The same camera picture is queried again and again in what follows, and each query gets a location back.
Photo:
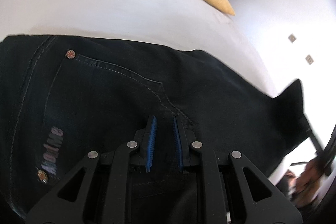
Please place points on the wall socket plate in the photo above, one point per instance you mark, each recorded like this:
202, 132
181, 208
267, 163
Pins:
309, 59
292, 38

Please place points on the white bed sheet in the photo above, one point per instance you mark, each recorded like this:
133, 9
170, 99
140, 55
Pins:
183, 25

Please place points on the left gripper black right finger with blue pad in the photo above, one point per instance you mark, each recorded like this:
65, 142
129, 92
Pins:
230, 189

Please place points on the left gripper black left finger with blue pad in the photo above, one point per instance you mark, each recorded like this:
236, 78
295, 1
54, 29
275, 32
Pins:
97, 188

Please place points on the person's right hand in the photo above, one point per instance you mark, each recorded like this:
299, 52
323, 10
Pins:
306, 185

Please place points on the upper wall socket plate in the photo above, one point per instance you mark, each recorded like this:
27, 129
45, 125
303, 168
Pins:
292, 38

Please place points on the black denim pants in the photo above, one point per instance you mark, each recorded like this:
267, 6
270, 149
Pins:
64, 96

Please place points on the lower wall socket plate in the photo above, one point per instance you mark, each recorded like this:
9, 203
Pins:
309, 59

